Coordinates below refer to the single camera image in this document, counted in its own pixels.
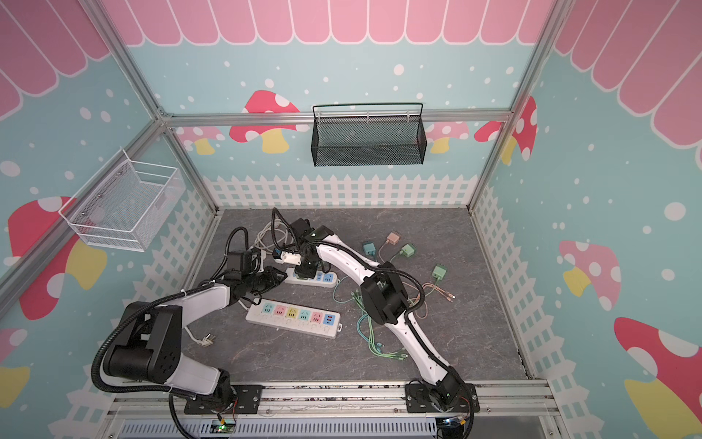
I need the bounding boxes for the grey slotted cable duct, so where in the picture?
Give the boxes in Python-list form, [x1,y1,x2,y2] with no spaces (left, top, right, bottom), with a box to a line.
[117,418,440,439]

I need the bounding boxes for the green plug adapter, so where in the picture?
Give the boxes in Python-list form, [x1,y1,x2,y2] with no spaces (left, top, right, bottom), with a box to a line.
[423,264,456,302]
[389,243,417,263]

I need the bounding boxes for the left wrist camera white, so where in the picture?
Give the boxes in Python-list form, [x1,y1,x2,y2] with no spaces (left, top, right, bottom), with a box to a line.
[238,247,263,274]

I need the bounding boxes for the tangled green charging cables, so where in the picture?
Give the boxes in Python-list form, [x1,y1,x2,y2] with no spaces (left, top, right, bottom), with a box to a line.
[331,276,423,363]

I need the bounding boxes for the small white blue power strip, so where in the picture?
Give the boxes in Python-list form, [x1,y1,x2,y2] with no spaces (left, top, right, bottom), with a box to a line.
[284,267,338,288]

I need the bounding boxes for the green plug adapter far right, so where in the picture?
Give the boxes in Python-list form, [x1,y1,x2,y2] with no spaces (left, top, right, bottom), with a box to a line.
[423,264,456,302]

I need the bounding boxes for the white wire mesh basket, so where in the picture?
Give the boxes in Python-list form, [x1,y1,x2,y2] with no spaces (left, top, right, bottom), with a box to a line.
[58,150,186,252]

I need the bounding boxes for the green plug adapter middle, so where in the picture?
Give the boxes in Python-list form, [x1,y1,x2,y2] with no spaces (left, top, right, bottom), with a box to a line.
[389,243,417,263]

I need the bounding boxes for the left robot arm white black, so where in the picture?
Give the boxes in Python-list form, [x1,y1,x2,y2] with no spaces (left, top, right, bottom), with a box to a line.
[90,227,286,438]

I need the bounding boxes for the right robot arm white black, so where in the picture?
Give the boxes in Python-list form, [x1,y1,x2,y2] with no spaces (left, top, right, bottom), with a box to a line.
[271,208,477,438]

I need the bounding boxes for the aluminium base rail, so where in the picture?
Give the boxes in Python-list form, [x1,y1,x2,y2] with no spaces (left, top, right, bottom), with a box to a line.
[103,378,561,421]

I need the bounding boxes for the large white colourful power strip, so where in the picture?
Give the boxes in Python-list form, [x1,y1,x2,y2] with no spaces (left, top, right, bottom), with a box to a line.
[246,299,343,338]

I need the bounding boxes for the white coiled power cord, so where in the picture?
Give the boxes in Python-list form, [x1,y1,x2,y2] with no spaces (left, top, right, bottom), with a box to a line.
[240,218,295,259]

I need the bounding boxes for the black wire mesh basket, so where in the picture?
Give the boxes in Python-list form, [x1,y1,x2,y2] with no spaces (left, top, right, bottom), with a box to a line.
[311,102,428,168]

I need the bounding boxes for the pink plug adapter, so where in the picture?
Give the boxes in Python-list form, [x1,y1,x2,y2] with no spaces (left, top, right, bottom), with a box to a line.
[377,230,401,262]

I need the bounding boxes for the teal plug adapter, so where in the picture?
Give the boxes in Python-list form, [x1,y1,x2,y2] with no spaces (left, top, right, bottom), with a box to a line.
[362,241,378,261]

